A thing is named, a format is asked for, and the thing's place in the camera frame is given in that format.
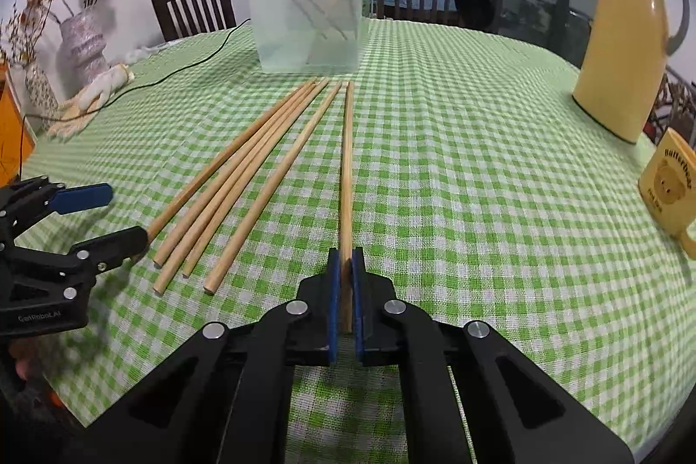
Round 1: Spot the orange book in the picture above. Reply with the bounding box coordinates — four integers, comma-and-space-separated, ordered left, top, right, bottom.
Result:
0, 60, 37, 189

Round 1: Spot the yellow bear mug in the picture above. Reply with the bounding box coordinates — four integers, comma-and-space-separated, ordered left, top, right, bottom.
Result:
637, 126, 696, 259

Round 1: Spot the slim floral vase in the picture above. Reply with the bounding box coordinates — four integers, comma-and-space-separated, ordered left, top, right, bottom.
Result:
22, 60, 59, 118

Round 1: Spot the clear plastic container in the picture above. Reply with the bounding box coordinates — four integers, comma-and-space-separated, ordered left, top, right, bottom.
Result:
240, 0, 376, 75

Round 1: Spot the white crumpled cloth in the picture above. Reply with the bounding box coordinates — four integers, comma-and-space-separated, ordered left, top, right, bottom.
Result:
124, 42, 165, 63

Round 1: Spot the black cable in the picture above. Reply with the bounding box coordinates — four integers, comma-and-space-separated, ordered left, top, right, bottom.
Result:
15, 19, 252, 183

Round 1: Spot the white knit work glove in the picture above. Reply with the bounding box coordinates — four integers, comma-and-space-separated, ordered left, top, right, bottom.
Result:
80, 64, 136, 110

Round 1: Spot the pink speckled ceramic vase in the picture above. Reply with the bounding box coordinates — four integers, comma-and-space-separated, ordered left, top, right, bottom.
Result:
58, 10, 110, 91

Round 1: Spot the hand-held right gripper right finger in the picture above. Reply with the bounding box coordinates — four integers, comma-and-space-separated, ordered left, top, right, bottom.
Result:
351, 247, 635, 464

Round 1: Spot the person's left hand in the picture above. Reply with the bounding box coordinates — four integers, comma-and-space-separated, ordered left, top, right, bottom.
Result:
8, 339, 34, 384

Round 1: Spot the bunch of wooden chopsticks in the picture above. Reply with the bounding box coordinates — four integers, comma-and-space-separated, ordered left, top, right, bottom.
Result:
145, 77, 344, 296

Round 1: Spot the dried twig bouquet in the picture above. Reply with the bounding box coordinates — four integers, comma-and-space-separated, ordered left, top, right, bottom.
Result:
0, 0, 67, 69

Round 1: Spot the yellow thermos jug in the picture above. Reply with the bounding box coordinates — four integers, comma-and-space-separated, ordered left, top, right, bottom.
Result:
571, 0, 693, 145

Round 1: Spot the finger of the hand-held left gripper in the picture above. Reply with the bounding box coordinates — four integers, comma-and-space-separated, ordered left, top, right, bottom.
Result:
0, 176, 114, 247
4, 226, 151, 281

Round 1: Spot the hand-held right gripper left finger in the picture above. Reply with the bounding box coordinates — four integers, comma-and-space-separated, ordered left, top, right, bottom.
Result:
90, 249, 341, 464

